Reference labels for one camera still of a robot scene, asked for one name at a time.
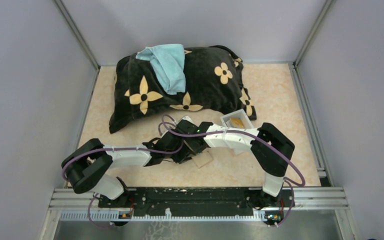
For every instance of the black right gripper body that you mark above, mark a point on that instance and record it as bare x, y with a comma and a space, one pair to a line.
194, 149

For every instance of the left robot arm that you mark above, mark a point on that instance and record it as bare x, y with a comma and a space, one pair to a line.
86, 168

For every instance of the black pillow with yellow flowers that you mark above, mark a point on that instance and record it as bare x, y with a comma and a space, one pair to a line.
213, 81

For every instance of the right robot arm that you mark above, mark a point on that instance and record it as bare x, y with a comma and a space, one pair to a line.
270, 147

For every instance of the light blue towel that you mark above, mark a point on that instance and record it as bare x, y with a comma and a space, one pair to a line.
168, 62

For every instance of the white plastic tray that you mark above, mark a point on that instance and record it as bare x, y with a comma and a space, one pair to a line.
234, 138

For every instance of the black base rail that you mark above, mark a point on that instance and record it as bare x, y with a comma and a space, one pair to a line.
197, 202

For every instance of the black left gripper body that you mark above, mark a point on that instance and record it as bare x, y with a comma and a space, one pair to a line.
179, 154

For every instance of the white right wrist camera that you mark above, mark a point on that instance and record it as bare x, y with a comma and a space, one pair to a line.
187, 118

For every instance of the beige card holder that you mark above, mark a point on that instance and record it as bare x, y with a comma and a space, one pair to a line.
203, 158

